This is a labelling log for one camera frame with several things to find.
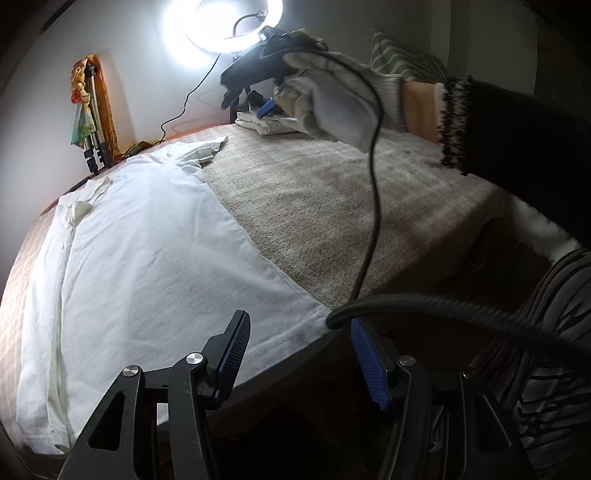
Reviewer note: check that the folded white clothes pile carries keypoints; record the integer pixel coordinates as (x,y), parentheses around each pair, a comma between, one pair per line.
(269,125)

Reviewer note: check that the beige checked blanket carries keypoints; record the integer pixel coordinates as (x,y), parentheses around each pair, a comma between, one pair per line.
(307,206)

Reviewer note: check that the folded silver tripod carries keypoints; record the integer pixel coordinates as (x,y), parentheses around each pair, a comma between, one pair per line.
(99,149)

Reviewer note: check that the white t-shirt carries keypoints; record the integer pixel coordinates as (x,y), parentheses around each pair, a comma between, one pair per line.
(141,267)

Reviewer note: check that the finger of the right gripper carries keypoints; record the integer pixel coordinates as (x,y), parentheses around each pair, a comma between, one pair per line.
(269,108)

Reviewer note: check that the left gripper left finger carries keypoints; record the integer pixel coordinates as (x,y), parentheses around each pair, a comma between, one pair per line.
(119,440)

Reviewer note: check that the colourful patterned scarf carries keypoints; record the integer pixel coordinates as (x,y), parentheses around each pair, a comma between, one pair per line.
(83,123)

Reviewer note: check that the white ring light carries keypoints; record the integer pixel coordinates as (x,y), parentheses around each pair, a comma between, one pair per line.
(194,33)

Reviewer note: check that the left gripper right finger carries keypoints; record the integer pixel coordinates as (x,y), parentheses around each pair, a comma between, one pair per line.
(442,425)

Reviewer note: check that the green striped pillow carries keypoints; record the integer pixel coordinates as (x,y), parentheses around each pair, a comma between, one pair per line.
(390,56)

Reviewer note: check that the right hand white glove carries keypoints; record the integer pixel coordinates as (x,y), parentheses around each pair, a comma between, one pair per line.
(337,98)

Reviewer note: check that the right forearm dark sleeve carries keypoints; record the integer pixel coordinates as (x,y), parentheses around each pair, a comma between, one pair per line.
(535,150)

